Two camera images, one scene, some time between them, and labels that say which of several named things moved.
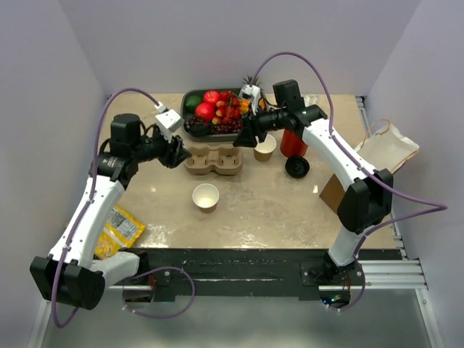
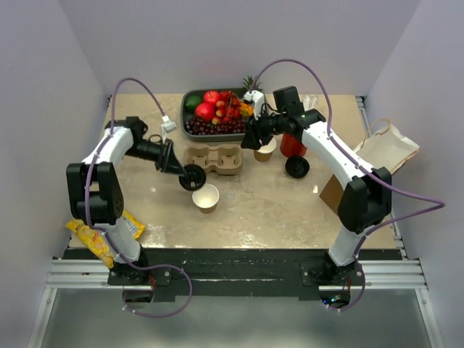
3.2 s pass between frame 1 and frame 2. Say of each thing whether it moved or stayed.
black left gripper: moved
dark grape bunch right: stayed
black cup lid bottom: stayed
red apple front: stayed
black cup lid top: moved
